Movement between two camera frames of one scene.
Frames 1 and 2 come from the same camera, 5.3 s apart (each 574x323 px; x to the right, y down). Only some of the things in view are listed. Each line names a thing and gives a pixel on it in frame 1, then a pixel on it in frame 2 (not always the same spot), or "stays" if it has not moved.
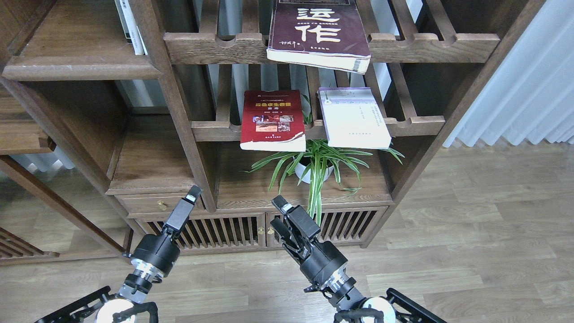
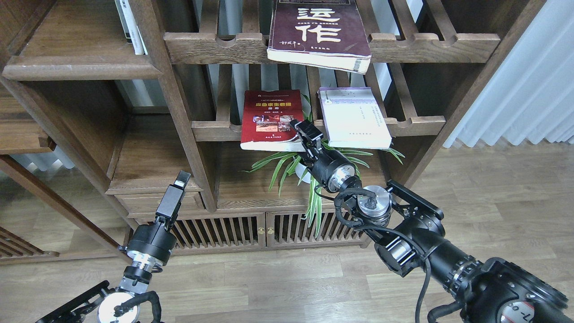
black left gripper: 159,252 -> 151,244
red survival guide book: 273,120 stays
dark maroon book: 328,33 stays
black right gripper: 318,259 -> 332,168
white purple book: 352,119 stays
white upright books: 131,30 stays
